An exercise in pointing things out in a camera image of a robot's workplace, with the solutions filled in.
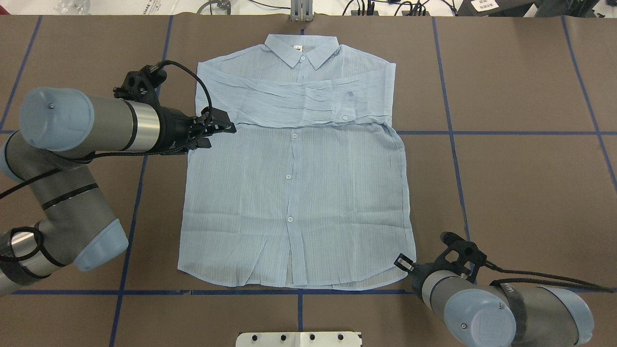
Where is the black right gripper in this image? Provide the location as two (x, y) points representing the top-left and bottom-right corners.
(394, 254), (451, 290)

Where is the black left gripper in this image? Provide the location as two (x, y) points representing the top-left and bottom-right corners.
(162, 107), (237, 155)

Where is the light blue button shirt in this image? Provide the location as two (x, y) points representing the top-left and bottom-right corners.
(177, 34), (416, 291)

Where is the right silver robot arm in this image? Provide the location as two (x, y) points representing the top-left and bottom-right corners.
(394, 254), (595, 347)

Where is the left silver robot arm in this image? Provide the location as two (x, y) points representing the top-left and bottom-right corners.
(1, 87), (236, 296)

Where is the clear plastic bag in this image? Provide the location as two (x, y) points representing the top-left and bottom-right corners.
(53, 0), (91, 15)

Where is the black box with white label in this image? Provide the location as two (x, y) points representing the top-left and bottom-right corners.
(455, 0), (534, 17)

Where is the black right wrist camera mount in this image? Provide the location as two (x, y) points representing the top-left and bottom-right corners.
(433, 231), (487, 283)

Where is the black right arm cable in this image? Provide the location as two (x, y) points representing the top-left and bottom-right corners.
(482, 260), (617, 294)

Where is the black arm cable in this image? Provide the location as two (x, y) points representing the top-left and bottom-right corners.
(482, 260), (617, 294)
(0, 60), (214, 263)

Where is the white pedestal column with base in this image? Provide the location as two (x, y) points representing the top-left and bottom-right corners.
(235, 331), (363, 347)

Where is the aluminium frame post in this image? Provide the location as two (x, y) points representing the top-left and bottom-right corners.
(290, 0), (314, 22)

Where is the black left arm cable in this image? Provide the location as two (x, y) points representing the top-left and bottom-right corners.
(0, 60), (214, 263)

